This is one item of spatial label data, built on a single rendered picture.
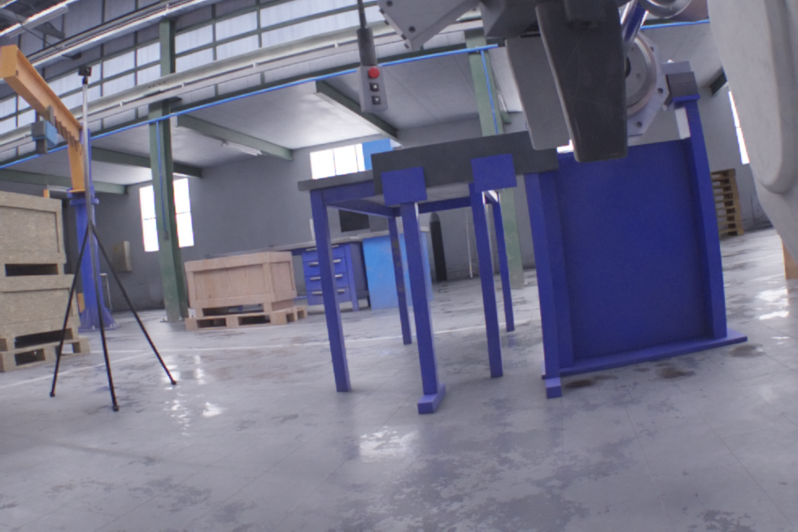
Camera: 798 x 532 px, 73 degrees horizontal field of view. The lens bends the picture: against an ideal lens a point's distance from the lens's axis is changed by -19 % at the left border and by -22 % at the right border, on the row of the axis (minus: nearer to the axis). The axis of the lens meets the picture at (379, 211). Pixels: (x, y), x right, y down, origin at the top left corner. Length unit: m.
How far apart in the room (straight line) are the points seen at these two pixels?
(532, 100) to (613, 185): 2.24
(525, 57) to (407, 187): 1.86
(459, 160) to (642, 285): 0.92
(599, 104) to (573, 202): 2.33
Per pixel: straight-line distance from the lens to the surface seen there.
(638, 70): 2.39
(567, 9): 0.23
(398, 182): 2.20
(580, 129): 0.24
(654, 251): 2.60
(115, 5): 12.33
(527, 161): 2.17
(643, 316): 2.61
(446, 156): 2.20
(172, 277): 9.81
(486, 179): 2.16
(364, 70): 1.78
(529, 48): 0.35
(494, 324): 2.57
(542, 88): 0.35
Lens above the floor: 0.50
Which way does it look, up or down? 4 degrees up
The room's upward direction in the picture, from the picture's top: 7 degrees counter-clockwise
